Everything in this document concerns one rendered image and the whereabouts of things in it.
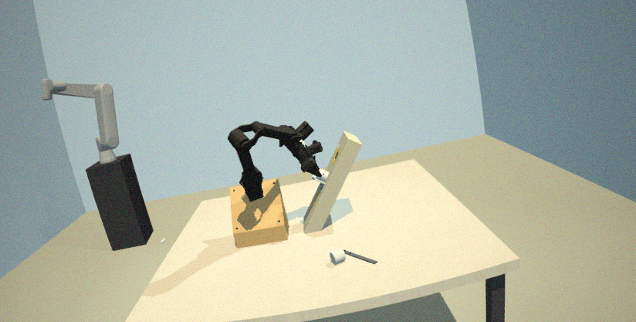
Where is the white cylinder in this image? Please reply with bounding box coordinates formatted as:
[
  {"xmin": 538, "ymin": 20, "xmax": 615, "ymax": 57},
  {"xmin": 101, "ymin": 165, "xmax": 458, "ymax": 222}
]
[
  {"xmin": 316, "ymin": 169, "xmax": 329, "ymax": 182},
  {"xmin": 330, "ymin": 248, "xmax": 346, "ymax": 264}
]

